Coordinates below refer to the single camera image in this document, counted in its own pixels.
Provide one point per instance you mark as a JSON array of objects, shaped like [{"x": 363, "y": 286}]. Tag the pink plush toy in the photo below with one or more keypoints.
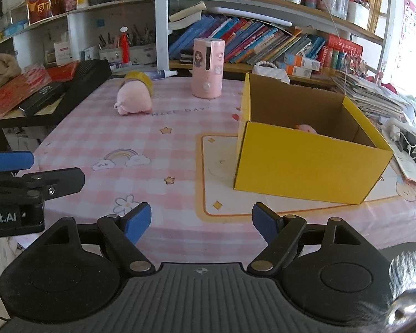
[{"x": 133, "y": 97}]

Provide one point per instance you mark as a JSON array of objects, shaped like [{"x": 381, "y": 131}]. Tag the pink checked tablecloth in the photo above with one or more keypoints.
[{"x": 159, "y": 166}]

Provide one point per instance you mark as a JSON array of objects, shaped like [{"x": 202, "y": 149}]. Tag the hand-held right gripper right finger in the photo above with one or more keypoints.
[{"x": 265, "y": 222}]

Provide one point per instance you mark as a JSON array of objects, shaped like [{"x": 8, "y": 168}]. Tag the white shelf unit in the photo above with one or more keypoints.
[{"x": 161, "y": 24}]

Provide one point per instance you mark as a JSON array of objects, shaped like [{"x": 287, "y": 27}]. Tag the red printed packets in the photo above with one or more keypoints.
[{"x": 17, "y": 88}]

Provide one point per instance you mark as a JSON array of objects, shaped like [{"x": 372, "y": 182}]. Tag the large black case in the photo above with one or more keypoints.
[{"x": 90, "y": 76}]

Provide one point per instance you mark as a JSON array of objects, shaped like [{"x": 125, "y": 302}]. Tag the pen holder tray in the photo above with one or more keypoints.
[{"x": 138, "y": 52}]

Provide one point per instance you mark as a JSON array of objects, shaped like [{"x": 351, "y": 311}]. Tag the pile of lying books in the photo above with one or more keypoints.
[{"x": 187, "y": 15}]

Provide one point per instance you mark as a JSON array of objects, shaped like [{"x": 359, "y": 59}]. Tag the flat black box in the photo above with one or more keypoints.
[{"x": 41, "y": 97}]

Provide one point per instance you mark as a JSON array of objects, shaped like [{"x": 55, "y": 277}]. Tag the stack of newspapers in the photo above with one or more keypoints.
[{"x": 371, "y": 95}]

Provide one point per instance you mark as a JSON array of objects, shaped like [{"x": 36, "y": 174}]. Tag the red bottle with white cap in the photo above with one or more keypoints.
[{"x": 124, "y": 48}]

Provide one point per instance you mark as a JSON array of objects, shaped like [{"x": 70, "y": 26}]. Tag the yellow tape roll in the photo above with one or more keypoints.
[{"x": 138, "y": 75}]

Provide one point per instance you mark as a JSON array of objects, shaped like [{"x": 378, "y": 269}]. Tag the row of colourful books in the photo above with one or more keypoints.
[{"x": 256, "y": 41}]

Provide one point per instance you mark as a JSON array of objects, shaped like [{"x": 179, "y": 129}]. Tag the wall poster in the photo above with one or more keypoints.
[{"x": 414, "y": 34}]

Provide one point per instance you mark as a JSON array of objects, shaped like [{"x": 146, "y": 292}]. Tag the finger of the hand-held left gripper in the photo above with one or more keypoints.
[
  {"x": 10, "y": 161},
  {"x": 59, "y": 180}
]

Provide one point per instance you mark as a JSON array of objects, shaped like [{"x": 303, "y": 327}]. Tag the pink cylindrical humidifier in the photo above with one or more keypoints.
[{"x": 208, "y": 76}]

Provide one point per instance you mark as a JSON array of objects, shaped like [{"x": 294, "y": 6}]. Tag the red folder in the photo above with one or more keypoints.
[{"x": 62, "y": 72}]

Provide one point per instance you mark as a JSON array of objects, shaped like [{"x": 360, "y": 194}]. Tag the beige cloth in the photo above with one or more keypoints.
[{"x": 0, "y": 70}]

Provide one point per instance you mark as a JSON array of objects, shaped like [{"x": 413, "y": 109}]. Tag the small pink toy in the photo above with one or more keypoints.
[{"x": 306, "y": 129}]

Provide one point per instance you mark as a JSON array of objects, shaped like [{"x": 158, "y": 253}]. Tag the orange and white boxes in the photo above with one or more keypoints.
[{"x": 301, "y": 65}]

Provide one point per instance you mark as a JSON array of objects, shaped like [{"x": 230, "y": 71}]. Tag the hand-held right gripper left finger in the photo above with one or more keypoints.
[{"x": 138, "y": 220}]

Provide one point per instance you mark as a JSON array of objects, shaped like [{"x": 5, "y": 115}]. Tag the white box with red label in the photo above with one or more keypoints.
[{"x": 63, "y": 52}]

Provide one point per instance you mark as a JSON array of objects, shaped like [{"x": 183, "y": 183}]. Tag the yellow cardboard box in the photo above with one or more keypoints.
[{"x": 298, "y": 166}]

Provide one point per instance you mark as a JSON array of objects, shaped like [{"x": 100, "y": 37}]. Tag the white pen cup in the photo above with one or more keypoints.
[{"x": 357, "y": 15}]

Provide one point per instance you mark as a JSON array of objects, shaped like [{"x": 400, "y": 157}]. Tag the loose papers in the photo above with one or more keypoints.
[{"x": 410, "y": 168}]

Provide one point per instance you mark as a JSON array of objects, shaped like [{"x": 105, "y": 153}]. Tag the white power strip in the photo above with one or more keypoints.
[{"x": 404, "y": 135}]

